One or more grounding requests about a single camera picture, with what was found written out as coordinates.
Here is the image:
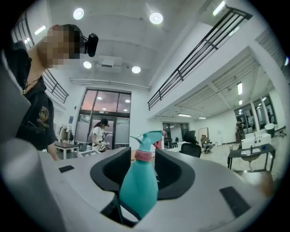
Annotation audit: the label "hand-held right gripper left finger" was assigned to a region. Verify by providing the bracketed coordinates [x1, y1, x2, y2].
[90, 146, 132, 225]

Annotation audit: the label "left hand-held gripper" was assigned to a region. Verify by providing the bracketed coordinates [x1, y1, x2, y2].
[78, 149, 102, 159]

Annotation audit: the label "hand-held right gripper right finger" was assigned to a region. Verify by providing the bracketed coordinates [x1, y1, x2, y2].
[155, 149, 196, 202]

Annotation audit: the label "teal spray bottle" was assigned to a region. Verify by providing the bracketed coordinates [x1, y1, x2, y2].
[119, 158, 159, 219]

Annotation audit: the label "person's left forearm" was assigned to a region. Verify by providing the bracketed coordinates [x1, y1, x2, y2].
[47, 141, 60, 161]

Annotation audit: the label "person's right hand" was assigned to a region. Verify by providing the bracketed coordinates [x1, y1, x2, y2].
[258, 172, 275, 197]

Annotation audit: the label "black top white table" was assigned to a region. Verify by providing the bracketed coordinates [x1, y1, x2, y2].
[54, 141, 80, 160]

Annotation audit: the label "black mesh office chair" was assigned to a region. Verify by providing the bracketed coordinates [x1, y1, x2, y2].
[180, 130, 202, 158]

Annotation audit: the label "clothes rack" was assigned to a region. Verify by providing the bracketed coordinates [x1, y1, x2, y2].
[55, 124, 74, 143]

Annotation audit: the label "black framed window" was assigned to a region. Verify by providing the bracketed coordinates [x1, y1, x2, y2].
[162, 122, 189, 150]

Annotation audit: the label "leaning white board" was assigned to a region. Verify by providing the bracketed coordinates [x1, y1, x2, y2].
[198, 127, 209, 143]

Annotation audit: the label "tall glass entrance door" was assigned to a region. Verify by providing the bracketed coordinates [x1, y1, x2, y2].
[74, 88, 132, 150]

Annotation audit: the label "black sink table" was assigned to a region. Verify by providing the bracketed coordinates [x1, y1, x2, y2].
[227, 143, 276, 172]

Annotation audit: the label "person's black shirt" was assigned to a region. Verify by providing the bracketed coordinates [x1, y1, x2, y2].
[4, 40, 57, 151]

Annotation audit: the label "white ceiling pipe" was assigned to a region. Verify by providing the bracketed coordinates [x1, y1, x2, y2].
[70, 77, 151, 91]

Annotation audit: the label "short black balcony railing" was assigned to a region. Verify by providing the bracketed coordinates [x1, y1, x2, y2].
[11, 12, 70, 104]

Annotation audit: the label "white sink basin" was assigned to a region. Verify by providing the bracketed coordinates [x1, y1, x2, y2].
[240, 147, 261, 172]

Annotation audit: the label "white box appliance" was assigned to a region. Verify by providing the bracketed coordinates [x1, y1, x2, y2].
[241, 133, 272, 149]

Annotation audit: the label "ceiling air conditioner unit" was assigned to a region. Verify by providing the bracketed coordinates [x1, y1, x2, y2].
[96, 55, 123, 73]

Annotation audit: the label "black framed glass doors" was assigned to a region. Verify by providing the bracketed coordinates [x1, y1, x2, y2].
[234, 94, 278, 133]

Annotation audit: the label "black tub white rim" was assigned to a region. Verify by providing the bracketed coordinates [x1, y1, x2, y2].
[265, 123, 276, 138]

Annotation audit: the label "person's head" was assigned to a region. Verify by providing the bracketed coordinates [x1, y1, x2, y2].
[36, 24, 85, 71]

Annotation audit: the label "long black balcony railing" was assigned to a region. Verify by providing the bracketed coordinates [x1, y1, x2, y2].
[147, 6, 253, 111]

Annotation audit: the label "ceiling strip light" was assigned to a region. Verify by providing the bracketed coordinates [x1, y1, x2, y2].
[212, 1, 226, 16]

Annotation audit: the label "black head-worn camera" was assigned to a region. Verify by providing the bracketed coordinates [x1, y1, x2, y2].
[82, 33, 99, 58]

